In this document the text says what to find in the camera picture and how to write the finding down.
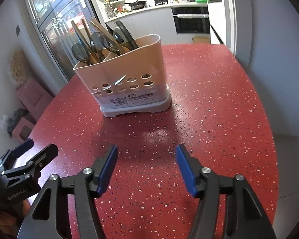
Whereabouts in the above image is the black spoon gripper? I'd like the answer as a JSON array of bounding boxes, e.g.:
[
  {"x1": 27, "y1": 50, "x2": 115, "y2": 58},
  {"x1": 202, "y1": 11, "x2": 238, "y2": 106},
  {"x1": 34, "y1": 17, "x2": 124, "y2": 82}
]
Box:
[{"x1": 113, "y1": 21, "x2": 138, "y2": 50}]

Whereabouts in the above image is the person's left hand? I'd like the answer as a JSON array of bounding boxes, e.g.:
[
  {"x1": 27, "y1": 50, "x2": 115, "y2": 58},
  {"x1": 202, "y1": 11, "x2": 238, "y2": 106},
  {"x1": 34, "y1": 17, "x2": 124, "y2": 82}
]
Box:
[{"x1": 0, "y1": 199, "x2": 30, "y2": 238}]

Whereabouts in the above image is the cardboard box on floor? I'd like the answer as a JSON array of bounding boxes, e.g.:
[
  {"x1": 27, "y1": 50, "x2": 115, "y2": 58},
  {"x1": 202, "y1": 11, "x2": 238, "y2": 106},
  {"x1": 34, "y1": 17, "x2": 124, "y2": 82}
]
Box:
[{"x1": 192, "y1": 35, "x2": 210, "y2": 44}]

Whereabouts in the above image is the bag of round items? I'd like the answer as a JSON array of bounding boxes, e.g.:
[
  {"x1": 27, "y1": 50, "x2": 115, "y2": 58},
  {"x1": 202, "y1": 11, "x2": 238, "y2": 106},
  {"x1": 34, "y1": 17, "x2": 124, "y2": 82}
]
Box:
[{"x1": 8, "y1": 50, "x2": 30, "y2": 87}]

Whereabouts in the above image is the glass sliding door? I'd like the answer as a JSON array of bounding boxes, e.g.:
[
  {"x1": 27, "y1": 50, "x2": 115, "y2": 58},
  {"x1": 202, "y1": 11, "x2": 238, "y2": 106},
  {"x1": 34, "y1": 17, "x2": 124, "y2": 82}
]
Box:
[{"x1": 25, "y1": 0, "x2": 97, "y2": 81}]

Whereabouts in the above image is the plain wooden chopstick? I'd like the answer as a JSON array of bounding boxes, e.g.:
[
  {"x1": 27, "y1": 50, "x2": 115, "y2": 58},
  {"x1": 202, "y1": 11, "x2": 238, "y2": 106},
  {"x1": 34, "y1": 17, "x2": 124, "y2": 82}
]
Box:
[{"x1": 71, "y1": 21, "x2": 100, "y2": 64}]

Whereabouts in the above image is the beige plastic utensil holder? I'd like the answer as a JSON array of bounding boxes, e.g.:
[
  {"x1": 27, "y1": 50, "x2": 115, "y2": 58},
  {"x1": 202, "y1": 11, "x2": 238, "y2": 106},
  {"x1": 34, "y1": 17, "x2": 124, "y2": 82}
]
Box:
[{"x1": 73, "y1": 34, "x2": 171, "y2": 117}]

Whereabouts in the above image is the built-in black oven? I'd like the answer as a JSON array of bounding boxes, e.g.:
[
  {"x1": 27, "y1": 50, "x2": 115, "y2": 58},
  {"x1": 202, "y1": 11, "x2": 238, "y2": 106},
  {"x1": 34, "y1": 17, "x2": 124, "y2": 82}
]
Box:
[{"x1": 172, "y1": 7, "x2": 210, "y2": 34}]

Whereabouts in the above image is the black wok on stove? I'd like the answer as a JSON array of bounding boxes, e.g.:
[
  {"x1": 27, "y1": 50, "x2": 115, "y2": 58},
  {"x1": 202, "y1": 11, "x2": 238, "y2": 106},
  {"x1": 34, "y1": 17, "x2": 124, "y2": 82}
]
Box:
[{"x1": 125, "y1": 1, "x2": 147, "y2": 10}]

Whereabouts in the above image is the pink plastic stool stack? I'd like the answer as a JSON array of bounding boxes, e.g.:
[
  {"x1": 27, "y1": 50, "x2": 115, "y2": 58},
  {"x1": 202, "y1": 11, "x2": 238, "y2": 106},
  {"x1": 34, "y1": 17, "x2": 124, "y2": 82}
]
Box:
[{"x1": 12, "y1": 78, "x2": 53, "y2": 143}]

